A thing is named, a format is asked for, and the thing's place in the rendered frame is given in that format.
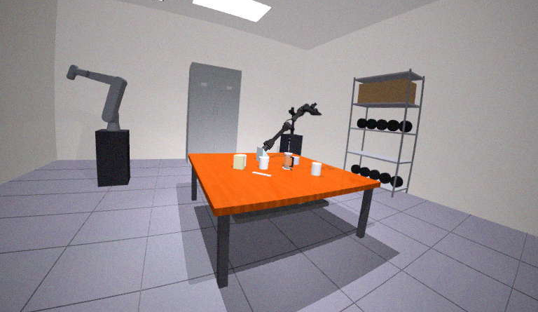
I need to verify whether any cream cube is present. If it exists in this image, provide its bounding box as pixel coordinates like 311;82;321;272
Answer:
233;154;245;170

